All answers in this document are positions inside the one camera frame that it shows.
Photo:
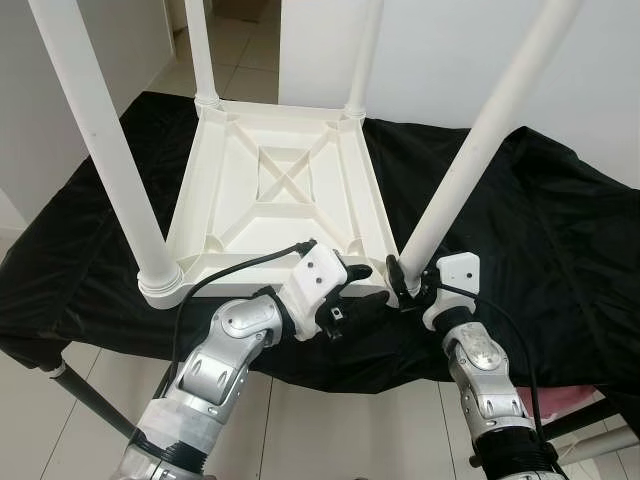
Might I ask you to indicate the pink cushion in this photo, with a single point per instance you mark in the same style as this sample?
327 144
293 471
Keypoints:
560 397

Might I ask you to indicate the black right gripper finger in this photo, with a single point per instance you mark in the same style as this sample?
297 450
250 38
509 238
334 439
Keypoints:
397 275

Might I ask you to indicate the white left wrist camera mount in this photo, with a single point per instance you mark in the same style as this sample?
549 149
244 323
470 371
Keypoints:
318 280

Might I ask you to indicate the white plastic table top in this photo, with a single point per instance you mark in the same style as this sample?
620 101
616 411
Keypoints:
215 190

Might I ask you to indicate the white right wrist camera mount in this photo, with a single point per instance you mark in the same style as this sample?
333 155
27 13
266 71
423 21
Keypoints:
455 275

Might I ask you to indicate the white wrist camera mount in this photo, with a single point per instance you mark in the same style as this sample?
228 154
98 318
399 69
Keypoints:
318 280
455 275

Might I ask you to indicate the white plastic pipe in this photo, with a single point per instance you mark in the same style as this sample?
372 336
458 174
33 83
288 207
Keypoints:
600 447

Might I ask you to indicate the white door frame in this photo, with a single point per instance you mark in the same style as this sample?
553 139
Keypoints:
178 12

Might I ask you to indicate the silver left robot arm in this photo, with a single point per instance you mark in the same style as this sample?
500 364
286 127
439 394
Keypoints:
215 370

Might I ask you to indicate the black table cloth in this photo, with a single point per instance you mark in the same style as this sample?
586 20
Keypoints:
570 230

